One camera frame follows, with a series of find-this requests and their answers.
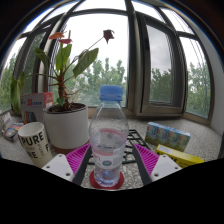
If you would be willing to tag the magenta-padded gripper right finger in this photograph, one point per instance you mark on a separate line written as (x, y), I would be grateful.
(147, 159)

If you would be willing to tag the potted plant in white pot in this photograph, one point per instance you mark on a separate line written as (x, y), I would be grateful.
(66, 128)

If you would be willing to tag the long yellow box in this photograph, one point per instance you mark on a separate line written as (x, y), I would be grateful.
(181, 156)

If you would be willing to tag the flat round red coaster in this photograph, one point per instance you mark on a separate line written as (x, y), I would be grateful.
(118, 183)

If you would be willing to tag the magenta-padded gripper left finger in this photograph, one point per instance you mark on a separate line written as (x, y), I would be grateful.
(77, 159)

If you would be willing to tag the blue pack of small cartons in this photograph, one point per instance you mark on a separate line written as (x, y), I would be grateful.
(168, 136)

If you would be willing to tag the cream cup with black lettering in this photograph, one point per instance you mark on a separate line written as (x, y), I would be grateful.
(35, 143)

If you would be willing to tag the brown-framed bay window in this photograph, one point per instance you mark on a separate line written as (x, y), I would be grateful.
(136, 66)

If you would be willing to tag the red and white filament box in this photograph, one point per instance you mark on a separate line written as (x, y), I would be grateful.
(35, 106)

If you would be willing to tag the clear blue-capped water bottle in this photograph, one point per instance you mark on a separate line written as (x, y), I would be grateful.
(108, 140)

